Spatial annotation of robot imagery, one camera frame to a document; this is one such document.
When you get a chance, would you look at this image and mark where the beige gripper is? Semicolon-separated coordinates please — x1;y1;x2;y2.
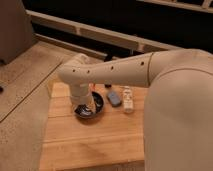
69;84;96;115

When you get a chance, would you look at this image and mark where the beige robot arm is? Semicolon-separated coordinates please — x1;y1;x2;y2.
59;49;213;171

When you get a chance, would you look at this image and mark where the black ceramic bowl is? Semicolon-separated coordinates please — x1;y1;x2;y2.
74;91;104;119

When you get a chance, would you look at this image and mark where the yellow flat board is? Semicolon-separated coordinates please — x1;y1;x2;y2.
46;78;61;98

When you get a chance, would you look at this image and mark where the clear plastic bottle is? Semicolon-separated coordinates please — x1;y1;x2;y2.
122;86;134;113

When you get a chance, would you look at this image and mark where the wooden table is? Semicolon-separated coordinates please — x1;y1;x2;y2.
39;82;147;171

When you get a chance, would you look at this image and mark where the grey cabinet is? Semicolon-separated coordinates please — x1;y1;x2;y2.
0;0;37;64

